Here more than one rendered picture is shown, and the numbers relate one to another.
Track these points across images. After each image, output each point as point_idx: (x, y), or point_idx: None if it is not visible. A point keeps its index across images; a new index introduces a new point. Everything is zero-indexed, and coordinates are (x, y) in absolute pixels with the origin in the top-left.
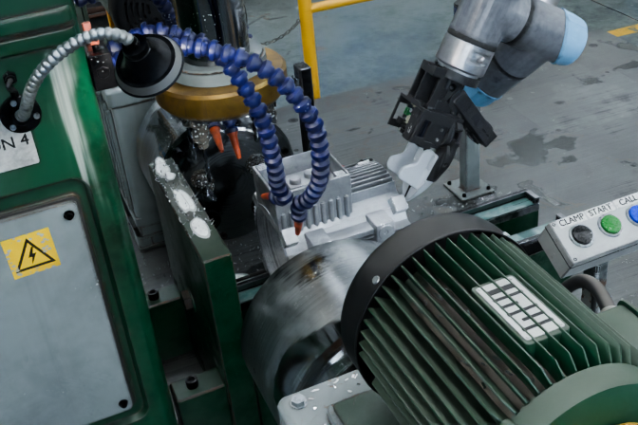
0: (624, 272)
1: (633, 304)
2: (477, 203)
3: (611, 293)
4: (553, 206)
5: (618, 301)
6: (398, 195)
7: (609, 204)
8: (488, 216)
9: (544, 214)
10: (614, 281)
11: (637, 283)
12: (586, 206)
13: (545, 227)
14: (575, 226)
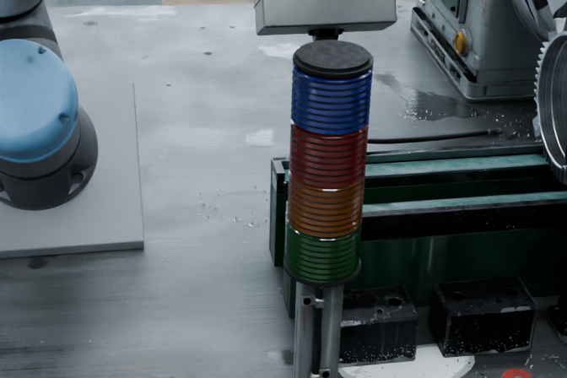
0: (185, 245)
1: (214, 209)
2: (352, 321)
3: (228, 225)
4: (180, 375)
5: (229, 216)
6: (562, 18)
7: None
8: (379, 207)
9: (211, 362)
10: (208, 238)
11: (183, 229)
12: (124, 359)
13: None
14: None
